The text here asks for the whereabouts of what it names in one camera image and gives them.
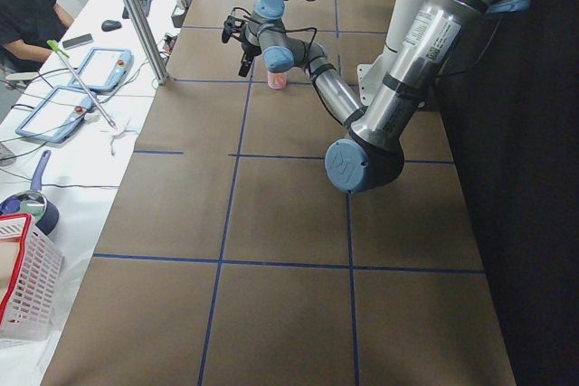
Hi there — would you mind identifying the smartphone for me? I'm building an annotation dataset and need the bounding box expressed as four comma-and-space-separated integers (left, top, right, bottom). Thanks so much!
62, 33, 93, 50

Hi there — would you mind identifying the white red plastic basket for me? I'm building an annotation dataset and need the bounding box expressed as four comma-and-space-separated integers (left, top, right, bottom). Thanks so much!
1, 213, 63, 347

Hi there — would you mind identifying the blue saucepan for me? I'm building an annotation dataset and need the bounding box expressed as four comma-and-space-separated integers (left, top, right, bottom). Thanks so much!
1, 150, 60, 235

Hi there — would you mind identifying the green handled reacher tool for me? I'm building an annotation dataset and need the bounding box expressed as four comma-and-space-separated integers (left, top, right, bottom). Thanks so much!
47, 40, 117, 131

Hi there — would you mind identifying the far teach pendant tablet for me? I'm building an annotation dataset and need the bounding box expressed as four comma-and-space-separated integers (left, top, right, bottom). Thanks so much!
76, 47, 133, 92

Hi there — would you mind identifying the aluminium frame post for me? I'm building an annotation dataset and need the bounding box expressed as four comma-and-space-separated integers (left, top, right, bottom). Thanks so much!
123, 0, 169, 86

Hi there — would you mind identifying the pink mesh pen holder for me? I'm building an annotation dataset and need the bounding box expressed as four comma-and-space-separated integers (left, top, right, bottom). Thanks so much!
267, 71, 288, 90

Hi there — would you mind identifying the near teach pendant tablet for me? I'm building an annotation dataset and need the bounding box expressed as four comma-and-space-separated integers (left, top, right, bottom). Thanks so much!
14, 86, 93, 144

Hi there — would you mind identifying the person in black shirt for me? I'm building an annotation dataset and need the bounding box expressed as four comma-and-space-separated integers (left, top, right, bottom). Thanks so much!
1, 0, 73, 72

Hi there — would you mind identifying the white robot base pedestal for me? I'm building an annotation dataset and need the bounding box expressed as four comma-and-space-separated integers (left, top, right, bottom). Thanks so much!
356, 0, 422, 106

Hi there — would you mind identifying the black computer mouse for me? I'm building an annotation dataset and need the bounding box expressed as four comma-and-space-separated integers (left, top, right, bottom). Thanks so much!
100, 20, 122, 33

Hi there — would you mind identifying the teach pendant tablet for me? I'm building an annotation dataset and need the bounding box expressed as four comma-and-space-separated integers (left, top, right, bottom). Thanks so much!
14, 86, 93, 144
76, 47, 133, 92

